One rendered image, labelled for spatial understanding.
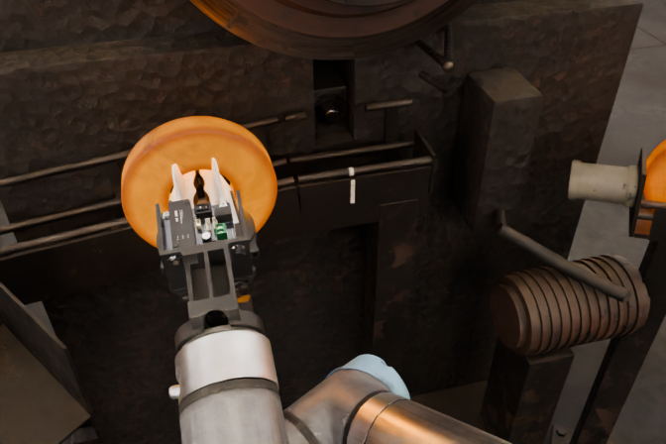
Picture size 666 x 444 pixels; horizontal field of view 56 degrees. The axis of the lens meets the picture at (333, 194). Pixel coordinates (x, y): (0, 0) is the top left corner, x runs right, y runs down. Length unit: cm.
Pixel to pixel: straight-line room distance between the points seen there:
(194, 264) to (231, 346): 8
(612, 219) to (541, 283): 110
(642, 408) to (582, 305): 63
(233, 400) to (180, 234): 14
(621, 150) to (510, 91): 155
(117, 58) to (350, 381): 50
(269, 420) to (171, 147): 28
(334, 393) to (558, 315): 49
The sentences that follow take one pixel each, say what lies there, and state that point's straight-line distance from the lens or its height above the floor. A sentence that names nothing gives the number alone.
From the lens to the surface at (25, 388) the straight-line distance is 82.
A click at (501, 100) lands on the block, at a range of 88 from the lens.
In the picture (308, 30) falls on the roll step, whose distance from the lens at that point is 73.
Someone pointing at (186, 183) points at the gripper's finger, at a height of 85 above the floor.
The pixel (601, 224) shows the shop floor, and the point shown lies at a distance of 204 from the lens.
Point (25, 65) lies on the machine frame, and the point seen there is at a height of 87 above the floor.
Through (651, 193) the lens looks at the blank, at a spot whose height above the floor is 68.
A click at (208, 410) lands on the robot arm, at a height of 83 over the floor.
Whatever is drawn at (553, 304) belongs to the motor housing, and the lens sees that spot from 99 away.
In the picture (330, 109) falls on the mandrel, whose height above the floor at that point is 75.
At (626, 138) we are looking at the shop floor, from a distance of 251.
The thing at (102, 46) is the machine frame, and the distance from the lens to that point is 89.
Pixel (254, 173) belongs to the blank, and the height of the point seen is 84.
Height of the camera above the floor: 120
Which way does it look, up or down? 37 degrees down
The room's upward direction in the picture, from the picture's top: straight up
